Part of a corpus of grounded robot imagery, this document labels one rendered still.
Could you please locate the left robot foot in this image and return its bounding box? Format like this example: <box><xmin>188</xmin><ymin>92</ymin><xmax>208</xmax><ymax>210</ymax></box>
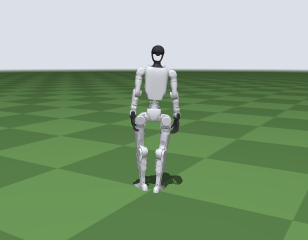
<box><xmin>134</xmin><ymin>182</ymin><xmax>148</xmax><ymax>191</ymax></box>

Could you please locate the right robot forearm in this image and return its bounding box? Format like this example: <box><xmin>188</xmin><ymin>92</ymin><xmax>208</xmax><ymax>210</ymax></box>
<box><xmin>172</xmin><ymin>91</ymin><xmax>181</xmax><ymax>118</ymax></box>

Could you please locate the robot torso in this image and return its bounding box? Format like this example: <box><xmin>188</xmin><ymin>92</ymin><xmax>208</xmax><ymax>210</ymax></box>
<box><xmin>144</xmin><ymin>64</ymin><xmax>169</xmax><ymax>122</ymax></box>

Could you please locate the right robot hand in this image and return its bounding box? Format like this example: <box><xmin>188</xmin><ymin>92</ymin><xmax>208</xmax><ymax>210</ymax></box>
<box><xmin>171</xmin><ymin>113</ymin><xmax>180</xmax><ymax>134</ymax></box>

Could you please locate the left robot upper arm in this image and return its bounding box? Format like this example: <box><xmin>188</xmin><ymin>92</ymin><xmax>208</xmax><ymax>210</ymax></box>
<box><xmin>134</xmin><ymin>67</ymin><xmax>146</xmax><ymax>97</ymax></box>

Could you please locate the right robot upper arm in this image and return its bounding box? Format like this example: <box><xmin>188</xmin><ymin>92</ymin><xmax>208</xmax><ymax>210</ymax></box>
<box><xmin>168</xmin><ymin>69</ymin><xmax>178</xmax><ymax>99</ymax></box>

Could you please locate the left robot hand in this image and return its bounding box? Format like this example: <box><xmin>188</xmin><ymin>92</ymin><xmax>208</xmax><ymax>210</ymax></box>
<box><xmin>130</xmin><ymin>111</ymin><xmax>139</xmax><ymax>132</ymax></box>

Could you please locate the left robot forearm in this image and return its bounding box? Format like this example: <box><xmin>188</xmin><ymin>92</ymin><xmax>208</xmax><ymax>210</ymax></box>
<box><xmin>129</xmin><ymin>88</ymin><xmax>139</xmax><ymax>115</ymax></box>

